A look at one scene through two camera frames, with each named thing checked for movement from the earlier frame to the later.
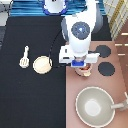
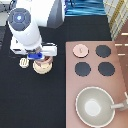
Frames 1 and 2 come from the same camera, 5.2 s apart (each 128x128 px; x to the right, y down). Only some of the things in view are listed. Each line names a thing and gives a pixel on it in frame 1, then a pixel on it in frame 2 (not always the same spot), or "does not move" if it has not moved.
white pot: [94, 107] does not move
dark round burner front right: [106, 68] does not move
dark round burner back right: [104, 50] does not move
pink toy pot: [84, 71] → [45, 60]
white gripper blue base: [77, 56] → [45, 50]
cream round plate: [42, 64] does not move
